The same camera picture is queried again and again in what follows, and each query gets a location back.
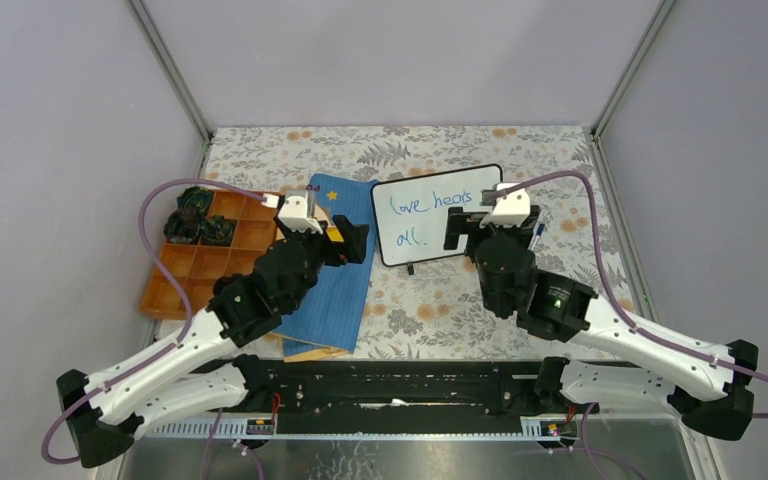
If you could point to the dark rolled fabric middle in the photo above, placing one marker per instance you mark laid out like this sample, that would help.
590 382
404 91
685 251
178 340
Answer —
218 231

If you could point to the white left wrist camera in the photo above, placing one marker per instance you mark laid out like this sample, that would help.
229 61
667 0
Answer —
296 213

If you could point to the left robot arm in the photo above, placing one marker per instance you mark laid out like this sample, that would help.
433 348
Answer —
106 412

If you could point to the dark rolled fabric left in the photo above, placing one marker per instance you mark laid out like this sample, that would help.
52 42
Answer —
183 226

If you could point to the blue capped whiteboard marker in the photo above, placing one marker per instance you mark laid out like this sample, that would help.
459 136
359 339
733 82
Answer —
539 231

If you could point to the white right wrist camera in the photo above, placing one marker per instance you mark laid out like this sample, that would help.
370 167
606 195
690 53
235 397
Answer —
510 206

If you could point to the blue pikachu cloth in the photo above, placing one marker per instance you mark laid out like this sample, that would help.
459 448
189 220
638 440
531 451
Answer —
328 321

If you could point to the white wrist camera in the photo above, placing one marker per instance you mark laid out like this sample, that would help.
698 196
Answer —
510 206
296 213

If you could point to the floral tablecloth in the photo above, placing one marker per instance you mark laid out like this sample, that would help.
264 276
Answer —
435 312

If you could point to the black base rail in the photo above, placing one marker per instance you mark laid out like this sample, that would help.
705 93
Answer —
375 397

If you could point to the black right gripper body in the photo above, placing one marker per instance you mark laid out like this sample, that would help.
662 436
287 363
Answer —
521 231

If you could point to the dark rolled fabric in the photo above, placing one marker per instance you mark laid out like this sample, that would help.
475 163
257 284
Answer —
218 231
195 198
183 226

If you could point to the wooden compartment tray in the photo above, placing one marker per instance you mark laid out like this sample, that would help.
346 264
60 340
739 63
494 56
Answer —
196 268

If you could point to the dark rolled fabric top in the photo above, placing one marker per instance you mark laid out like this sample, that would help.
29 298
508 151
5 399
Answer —
195 198

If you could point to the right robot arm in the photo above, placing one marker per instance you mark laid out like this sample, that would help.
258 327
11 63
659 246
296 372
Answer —
704 384

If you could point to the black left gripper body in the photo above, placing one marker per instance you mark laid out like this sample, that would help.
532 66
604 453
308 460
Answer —
320 250

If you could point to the black framed whiteboard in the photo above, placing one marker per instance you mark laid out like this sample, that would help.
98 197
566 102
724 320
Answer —
411 213

